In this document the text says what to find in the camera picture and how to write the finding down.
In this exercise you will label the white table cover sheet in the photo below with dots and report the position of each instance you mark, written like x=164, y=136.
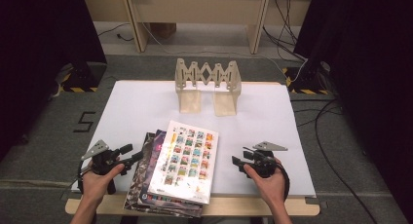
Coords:
x=130, y=104

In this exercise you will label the grey floor tape piece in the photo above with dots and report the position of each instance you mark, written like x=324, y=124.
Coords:
x=69, y=195
x=316, y=201

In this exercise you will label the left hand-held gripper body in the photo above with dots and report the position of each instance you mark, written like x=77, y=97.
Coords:
x=104, y=160

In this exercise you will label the dark brown glossy magazine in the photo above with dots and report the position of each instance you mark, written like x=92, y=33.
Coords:
x=138, y=185

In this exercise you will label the person's left hand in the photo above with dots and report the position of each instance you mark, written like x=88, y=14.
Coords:
x=95, y=185

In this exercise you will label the beige expandable book stand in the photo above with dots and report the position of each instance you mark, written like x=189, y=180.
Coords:
x=207, y=78

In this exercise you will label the black hazard striped stand base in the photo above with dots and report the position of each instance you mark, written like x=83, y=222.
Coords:
x=82, y=76
x=308, y=78

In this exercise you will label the beige wooden desk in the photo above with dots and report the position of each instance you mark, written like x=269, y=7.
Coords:
x=195, y=6

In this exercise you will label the white picture grid magazine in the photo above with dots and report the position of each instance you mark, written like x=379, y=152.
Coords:
x=186, y=162

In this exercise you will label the black curtain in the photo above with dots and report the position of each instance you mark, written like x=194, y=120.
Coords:
x=373, y=71
x=39, y=55

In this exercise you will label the person's right hand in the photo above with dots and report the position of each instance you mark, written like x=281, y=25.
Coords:
x=272, y=188

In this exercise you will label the purple magazine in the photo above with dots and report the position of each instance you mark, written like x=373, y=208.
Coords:
x=161, y=139

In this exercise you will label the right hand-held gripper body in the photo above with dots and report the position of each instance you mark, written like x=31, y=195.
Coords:
x=264, y=164

